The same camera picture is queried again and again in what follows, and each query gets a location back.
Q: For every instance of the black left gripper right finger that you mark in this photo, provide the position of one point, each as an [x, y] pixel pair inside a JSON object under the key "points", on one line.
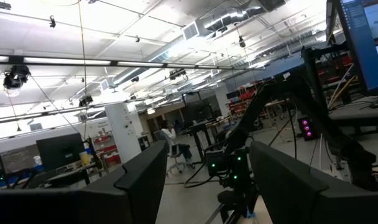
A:
{"points": [[301, 202]]}

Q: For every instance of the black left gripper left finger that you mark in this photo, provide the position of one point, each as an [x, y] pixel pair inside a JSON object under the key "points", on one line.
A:
{"points": [[114, 205]]}

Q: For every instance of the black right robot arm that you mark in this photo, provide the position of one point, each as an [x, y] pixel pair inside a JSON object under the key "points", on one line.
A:
{"points": [[335, 133]]}

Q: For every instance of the red parts shelf rack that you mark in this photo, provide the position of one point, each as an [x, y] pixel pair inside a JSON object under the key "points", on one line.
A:
{"points": [[242, 99], [109, 155]]}

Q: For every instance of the yellow cup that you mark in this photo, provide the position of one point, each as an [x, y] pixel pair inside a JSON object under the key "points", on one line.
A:
{"points": [[84, 158]]}

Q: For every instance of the black computer tower lit fans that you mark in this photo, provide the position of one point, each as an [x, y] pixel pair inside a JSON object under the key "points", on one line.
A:
{"points": [[306, 128]]}

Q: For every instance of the black standing desk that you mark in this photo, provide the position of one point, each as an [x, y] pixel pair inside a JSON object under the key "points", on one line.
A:
{"points": [[201, 133]]}

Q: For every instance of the white square pillar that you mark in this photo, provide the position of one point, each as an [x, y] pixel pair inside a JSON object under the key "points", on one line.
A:
{"points": [[123, 130]]}

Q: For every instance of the black background monitor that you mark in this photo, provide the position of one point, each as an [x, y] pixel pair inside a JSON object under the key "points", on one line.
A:
{"points": [[60, 151]]}

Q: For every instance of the office chair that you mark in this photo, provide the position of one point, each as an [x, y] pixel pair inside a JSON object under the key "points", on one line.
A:
{"points": [[173, 154]]}

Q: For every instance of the person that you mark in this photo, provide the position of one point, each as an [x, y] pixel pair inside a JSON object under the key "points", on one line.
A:
{"points": [[172, 137]]}

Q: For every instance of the black computer desk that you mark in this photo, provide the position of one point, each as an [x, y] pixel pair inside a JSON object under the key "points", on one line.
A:
{"points": [[353, 115]]}

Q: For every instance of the overhead LED light bar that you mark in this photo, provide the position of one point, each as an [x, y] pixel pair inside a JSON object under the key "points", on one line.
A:
{"points": [[67, 61]]}

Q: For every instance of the computer monitor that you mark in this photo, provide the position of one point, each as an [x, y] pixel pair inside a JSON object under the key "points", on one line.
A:
{"points": [[363, 40]]}

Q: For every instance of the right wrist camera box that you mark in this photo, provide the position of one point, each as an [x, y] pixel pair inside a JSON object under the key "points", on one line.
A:
{"points": [[216, 163]]}

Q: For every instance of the black upright frame post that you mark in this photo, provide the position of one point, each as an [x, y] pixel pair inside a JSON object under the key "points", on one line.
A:
{"points": [[315, 77]]}

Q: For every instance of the black overhead camera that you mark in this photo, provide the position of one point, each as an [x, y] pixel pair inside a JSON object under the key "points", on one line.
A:
{"points": [[16, 77], [177, 74]]}

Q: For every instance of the silver ceiling air duct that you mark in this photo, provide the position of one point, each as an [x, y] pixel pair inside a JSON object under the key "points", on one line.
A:
{"points": [[232, 15]]}

